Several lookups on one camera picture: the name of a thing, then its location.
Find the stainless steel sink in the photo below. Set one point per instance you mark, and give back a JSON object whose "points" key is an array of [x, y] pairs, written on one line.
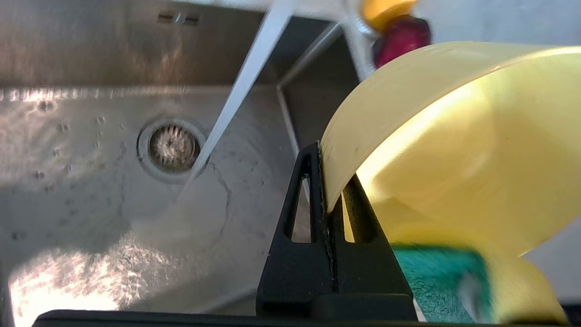
{"points": [[68, 204]]}

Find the small white fruit dish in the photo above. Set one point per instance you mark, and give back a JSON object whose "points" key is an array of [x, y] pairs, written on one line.
{"points": [[361, 50]]}

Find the running water stream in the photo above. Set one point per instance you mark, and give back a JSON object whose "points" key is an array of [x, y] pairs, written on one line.
{"points": [[245, 81]]}

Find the metal sink drain strainer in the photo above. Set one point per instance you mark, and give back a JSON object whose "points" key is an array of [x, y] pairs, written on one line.
{"points": [[174, 147]]}

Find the yellow-green bowl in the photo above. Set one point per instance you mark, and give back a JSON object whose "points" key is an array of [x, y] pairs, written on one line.
{"points": [[476, 150]]}

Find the yellow sponge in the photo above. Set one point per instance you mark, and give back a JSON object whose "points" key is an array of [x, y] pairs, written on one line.
{"points": [[435, 281]]}

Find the dark red apple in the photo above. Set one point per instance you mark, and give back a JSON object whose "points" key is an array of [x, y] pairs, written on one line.
{"points": [[401, 38]]}

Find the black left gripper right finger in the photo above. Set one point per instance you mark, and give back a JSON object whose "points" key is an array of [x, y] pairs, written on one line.
{"points": [[367, 277]]}

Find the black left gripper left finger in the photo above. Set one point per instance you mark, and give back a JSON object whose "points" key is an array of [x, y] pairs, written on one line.
{"points": [[295, 281]]}

